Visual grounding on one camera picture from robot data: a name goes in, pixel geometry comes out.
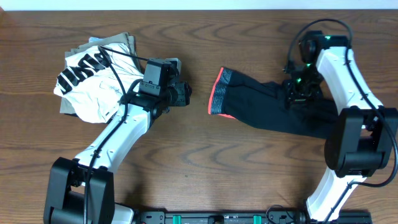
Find light blue folded garment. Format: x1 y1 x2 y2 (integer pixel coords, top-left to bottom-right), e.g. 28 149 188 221
88 37 102 43

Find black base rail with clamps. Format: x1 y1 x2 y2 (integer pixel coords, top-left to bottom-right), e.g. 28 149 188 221
133 210 373 224

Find white shirt with black print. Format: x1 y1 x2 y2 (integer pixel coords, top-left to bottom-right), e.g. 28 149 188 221
53 43 144 123

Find black shorts with grey waistband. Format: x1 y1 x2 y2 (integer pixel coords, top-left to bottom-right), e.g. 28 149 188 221
208 67 338 139

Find grey-beige folded garment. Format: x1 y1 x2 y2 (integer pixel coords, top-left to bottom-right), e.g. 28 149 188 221
60 32 137 116

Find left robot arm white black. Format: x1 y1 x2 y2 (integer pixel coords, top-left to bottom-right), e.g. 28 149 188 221
43 80 192 223

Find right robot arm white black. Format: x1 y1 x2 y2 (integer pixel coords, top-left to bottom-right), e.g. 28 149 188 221
285 30 397 223

